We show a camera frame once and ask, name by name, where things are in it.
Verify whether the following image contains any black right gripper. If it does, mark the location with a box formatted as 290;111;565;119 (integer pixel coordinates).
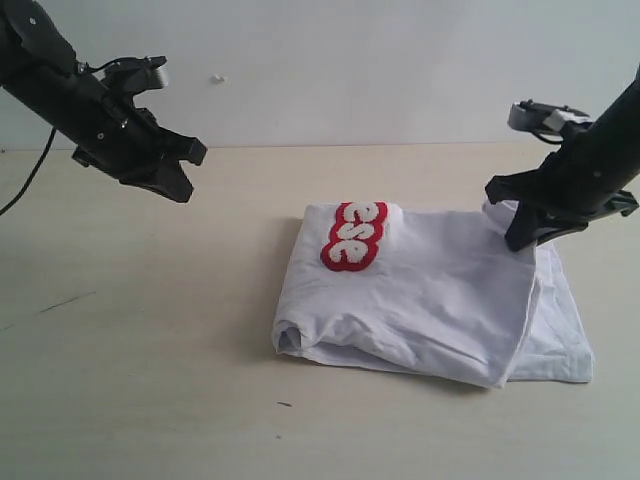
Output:
485;134;639;252

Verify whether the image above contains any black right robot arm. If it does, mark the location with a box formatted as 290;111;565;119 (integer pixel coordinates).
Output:
485;78;639;252

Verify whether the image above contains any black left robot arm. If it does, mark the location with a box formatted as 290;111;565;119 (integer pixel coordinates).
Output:
1;1;207;203

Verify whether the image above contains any white t-shirt red Chinese patch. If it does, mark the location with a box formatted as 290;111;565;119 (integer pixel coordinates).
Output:
271;201;594;388

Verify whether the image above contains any right wrist camera black silver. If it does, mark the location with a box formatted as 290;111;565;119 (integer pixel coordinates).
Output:
507;99;594;145

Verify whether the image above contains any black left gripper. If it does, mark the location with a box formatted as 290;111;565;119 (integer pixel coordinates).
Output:
69;89;208;204

